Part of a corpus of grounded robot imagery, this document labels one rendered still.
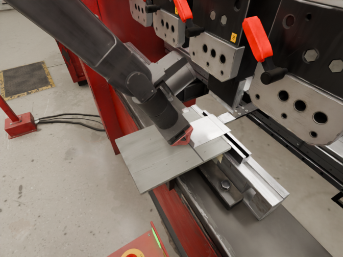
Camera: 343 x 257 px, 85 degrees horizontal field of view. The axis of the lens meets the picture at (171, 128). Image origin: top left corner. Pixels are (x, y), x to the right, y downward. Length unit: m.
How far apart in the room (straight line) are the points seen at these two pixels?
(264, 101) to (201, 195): 0.33
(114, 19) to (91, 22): 0.94
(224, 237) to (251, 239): 0.07
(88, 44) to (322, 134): 0.33
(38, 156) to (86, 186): 0.60
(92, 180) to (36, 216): 0.42
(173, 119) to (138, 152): 0.14
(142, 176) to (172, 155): 0.09
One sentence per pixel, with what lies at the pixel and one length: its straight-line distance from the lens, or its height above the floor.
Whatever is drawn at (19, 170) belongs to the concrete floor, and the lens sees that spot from 2.09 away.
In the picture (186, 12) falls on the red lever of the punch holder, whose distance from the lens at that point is 0.45.
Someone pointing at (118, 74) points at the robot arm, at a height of 1.25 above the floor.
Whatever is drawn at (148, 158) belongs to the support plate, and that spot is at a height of 1.00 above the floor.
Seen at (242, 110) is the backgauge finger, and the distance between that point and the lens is 0.64.
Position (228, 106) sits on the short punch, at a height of 1.09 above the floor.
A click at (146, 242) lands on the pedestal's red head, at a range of 0.63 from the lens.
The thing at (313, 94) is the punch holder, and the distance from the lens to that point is 0.32.
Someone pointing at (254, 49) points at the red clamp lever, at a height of 1.28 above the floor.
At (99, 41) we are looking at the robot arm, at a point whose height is 1.30.
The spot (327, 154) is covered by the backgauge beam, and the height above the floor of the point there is 0.97.
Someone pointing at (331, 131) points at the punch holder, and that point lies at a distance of 0.33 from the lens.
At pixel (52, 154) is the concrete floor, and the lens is 2.05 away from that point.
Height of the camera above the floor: 1.39
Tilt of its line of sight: 46 degrees down
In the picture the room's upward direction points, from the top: straight up
